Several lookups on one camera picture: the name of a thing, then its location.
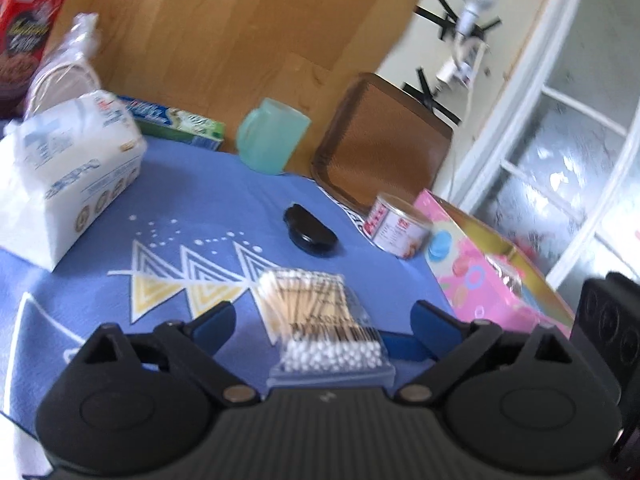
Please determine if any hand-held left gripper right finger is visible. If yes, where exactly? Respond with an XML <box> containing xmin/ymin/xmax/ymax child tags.
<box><xmin>394</xmin><ymin>300</ymin><xmax>587</xmax><ymax>407</ymax></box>

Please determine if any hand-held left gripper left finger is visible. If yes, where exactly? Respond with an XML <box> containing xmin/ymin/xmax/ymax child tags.
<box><xmin>75</xmin><ymin>301</ymin><xmax>262</xmax><ymax>407</ymax></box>

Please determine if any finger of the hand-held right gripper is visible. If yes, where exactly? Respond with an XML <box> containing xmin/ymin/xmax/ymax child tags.
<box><xmin>376</xmin><ymin>331</ymin><xmax>432</xmax><ymax>362</ymax></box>

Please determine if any pink tin box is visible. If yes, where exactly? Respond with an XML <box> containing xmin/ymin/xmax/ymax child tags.
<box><xmin>412</xmin><ymin>189</ymin><xmax>577</xmax><ymax>337</ymax></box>

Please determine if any toothpick bundle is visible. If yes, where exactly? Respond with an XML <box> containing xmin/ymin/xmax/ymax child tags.
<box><xmin>257</xmin><ymin>270</ymin><xmax>396</xmax><ymax>391</ymax></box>

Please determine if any food can with white lid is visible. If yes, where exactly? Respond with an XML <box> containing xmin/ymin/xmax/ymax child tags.
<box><xmin>364</xmin><ymin>192</ymin><xmax>434</xmax><ymax>260</ymax></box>

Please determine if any blue printed tablecloth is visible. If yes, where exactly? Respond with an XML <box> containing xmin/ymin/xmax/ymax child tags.
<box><xmin>0</xmin><ymin>132</ymin><xmax>453</xmax><ymax>480</ymax></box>

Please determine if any brown woven chair back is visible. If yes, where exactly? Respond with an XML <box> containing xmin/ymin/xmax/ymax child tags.
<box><xmin>310</xmin><ymin>72</ymin><xmax>454</xmax><ymax>216</ymax></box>

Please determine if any mint green plastic cup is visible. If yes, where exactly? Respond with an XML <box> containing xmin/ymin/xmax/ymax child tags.
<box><xmin>236</xmin><ymin>97</ymin><xmax>312</xmax><ymax>176</ymax></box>

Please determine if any green and blue toothpaste box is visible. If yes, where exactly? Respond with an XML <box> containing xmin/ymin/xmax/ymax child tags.
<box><xmin>117</xmin><ymin>95</ymin><xmax>227</xmax><ymax>151</ymax></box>

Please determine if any white tissue pack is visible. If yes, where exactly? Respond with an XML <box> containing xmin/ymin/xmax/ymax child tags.
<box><xmin>0</xmin><ymin>89</ymin><xmax>149</xmax><ymax>270</ymax></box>

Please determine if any white power adapter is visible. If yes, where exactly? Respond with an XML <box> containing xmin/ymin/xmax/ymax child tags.
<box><xmin>435</xmin><ymin>30</ymin><xmax>489</xmax><ymax>92</ymax></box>

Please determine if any plastic bag with round lid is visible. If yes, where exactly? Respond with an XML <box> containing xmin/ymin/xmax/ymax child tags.
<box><xmin>22</xmin><ymin>12</ymin><xmax>104</xmax><ymax>122</ymax></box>

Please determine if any wood-pattern vinyl sheet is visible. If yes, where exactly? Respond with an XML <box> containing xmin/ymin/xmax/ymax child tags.
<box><xmin>47</xmin><ymin>0</ymin><xmax>434</xmax><ymax>177</ymax></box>

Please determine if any red snack packet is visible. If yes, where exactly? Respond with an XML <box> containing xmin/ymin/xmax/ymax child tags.
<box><xmin>0</xmin><ymin>0</ymin><xmax>76</xmax><ymax>117</ymax></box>

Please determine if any white window frame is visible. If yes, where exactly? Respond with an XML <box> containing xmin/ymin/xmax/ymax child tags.
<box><xmin>449</xmin><ymin>0</ymin><xmax>640</xmax><ymax>312</ymax></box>

